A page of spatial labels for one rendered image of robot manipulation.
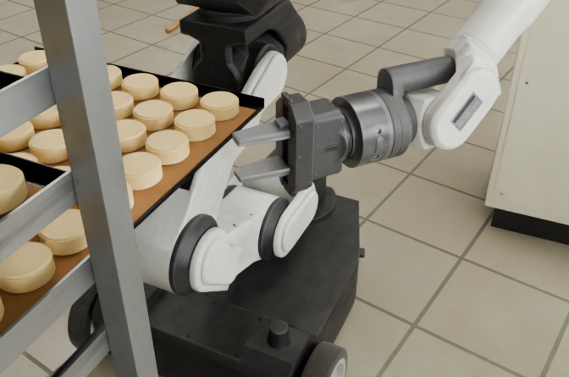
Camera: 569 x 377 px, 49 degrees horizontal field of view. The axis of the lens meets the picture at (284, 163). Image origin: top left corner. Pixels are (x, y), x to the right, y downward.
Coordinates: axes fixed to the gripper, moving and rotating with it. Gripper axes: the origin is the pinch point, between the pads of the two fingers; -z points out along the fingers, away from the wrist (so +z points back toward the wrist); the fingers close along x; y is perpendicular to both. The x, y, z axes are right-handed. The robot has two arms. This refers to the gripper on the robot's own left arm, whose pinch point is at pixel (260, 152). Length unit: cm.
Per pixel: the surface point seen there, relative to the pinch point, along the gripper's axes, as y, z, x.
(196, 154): -4.5, -6.2, -1.2
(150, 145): -5.4, -11.3, 0.8
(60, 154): -9.2, -20.8, -0.1
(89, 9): 12.6, -17.9, 23.2
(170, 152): -3.4, -9.5, 0.5
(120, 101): -17.7, -11.9, 0.9
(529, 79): -47, 92, -29
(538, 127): -44, 96, -41
